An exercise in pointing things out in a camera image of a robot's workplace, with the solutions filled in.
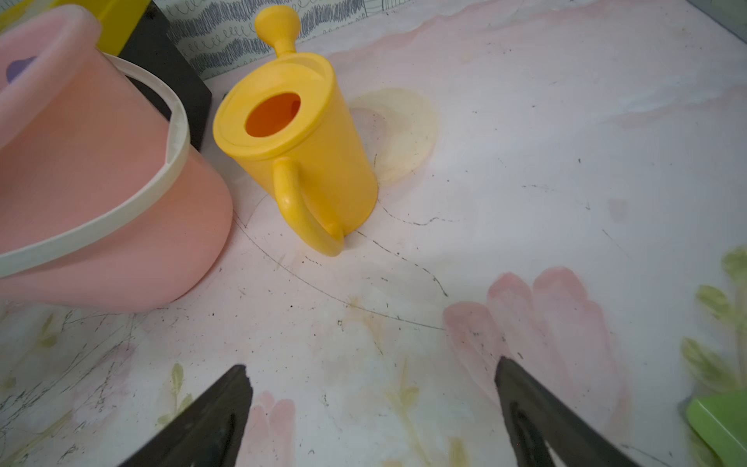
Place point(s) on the yellow toy watering can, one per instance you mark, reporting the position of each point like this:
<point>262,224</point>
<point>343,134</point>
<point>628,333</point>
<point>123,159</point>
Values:
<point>288,126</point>

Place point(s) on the purple shovel pink handle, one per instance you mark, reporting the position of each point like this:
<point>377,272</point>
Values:
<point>16,67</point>

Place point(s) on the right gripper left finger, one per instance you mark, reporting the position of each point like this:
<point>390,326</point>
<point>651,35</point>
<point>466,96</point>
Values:
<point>209,432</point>

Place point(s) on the floral pink table mat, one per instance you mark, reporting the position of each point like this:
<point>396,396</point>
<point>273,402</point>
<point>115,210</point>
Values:
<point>566,185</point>

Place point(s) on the yellow black toolbox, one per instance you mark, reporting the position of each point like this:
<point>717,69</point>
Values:
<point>107,85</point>

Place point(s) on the green rake wooden handle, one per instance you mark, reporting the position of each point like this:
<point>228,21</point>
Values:
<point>718,429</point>

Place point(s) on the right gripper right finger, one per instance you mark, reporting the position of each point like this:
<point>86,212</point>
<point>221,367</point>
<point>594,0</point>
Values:
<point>542,428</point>

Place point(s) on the pink plastic bucket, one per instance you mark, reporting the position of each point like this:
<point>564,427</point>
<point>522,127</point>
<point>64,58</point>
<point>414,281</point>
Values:
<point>120,237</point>

